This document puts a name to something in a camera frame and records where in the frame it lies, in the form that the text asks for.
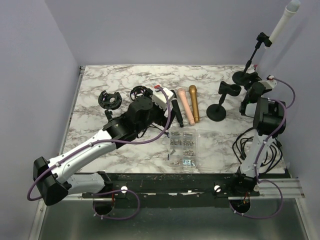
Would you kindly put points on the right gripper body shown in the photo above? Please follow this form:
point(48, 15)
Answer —
point(253, 78)

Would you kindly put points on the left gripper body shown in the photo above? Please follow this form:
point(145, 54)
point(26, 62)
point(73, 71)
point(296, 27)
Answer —
point(157, 116)

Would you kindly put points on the round base mic stand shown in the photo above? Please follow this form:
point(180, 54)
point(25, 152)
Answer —
point(216, 112)
point(262, 38)

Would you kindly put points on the black microphone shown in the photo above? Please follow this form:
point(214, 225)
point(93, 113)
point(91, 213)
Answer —
point(177, 109)

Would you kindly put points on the black tripod mic stand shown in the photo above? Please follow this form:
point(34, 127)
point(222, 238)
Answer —
point(140, 92)

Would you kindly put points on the pink microphone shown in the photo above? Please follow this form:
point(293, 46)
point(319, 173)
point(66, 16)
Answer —
point(183, 98)

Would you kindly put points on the gold microphone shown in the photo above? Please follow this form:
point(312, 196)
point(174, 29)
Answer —
point(194, 102)

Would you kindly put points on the white microphone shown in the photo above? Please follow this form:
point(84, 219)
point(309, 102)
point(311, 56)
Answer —
point(290, 10)

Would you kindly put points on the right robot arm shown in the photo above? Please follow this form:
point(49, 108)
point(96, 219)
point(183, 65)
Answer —
point(268, 122)

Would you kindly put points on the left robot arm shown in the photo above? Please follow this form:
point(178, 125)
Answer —
point(58, 177)

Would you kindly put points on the clear plastic screw box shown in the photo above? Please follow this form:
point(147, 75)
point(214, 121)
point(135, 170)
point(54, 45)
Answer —
point(191, 149)

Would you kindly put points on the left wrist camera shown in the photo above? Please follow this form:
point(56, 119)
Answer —
point(159, 98)

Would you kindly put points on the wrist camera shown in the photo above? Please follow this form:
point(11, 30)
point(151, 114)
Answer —
point(270, 83)
point(159, 98)

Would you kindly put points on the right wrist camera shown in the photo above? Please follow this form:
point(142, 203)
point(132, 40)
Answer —
point(270, 83)

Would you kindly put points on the aluminium mounting rail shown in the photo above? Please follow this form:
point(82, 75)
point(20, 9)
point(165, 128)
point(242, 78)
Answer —
point(286, 188)

